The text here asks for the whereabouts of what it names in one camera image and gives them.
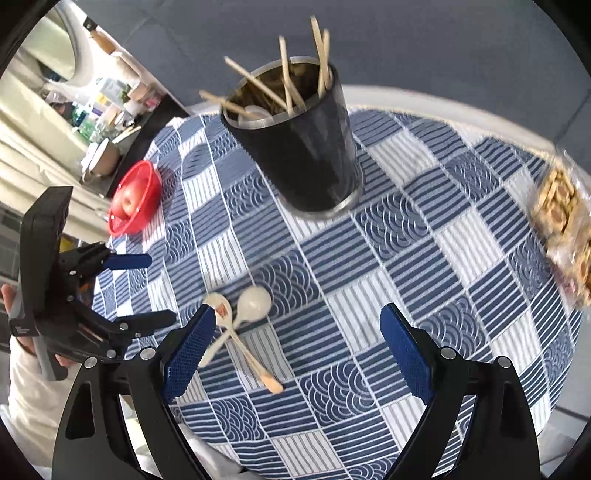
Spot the spoon with cartoon print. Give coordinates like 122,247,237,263
199,286,283,394

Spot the plain white spoon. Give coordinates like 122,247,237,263
199,286,273,372

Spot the wooden chopstick bundle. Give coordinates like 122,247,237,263
310,16,331,98
318,29,331,97

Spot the white ceramic spoon long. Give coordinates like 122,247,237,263
238,105,273,125

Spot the left hand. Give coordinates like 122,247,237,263
0,283,80,370

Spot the red apple front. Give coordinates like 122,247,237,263
111,180,146,221

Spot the red plastic basket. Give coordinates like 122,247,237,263
107,160,162,237

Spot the beige mug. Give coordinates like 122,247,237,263
81,138,120,184

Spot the blue white patterned tablecloth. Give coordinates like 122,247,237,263
94,110,581,479

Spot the dark side shelf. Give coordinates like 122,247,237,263
98,95,188,199

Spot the round mirror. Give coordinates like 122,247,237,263
19,1,93,87

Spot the wooden hairbrush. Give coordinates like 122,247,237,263
83,17,149,98

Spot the clear snack box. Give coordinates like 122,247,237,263
531,150,590,310

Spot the black cylindrical utensil holder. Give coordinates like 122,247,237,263
221,56,363,220

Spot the grey fabric backdrop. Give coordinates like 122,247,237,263
81,1,590,163

